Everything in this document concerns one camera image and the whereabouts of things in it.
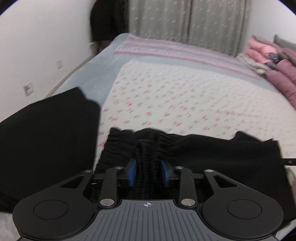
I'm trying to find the pink striped blanket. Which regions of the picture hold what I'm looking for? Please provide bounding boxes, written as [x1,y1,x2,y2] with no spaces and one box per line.
[114,34,260,79]

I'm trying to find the pink folded garment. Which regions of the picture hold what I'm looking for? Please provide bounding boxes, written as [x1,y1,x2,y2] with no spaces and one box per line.
[244,39,278,64]

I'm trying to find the grey bed sheet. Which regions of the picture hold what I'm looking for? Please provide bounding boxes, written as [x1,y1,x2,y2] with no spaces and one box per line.
[0,32,296,241]

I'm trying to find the mauve folded quilt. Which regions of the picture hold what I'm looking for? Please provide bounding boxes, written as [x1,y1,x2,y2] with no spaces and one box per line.
[251,36,295,107]

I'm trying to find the grey star curtain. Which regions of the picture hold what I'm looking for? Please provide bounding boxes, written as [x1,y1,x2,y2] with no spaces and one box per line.
[128,0,251,56]

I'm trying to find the striped folded cloth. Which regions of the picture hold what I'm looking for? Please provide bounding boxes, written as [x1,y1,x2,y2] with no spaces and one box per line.
[236,53,270,77]

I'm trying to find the black hanging bag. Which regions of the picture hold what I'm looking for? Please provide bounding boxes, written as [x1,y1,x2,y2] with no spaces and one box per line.
[90,0,129,42]

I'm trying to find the grey pillow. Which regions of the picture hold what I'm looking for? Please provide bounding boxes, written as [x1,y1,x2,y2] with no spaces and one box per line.
[274,34,296,51]

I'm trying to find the cherry print blanket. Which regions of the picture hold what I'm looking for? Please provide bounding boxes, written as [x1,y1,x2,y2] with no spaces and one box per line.
[96,60,295,158]

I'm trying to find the white wall socket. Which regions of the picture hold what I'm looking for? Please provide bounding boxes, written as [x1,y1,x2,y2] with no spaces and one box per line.
[23,82,34,96]

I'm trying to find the black pants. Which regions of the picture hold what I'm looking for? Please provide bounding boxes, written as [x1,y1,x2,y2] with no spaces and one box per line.
[1,88,295,224]

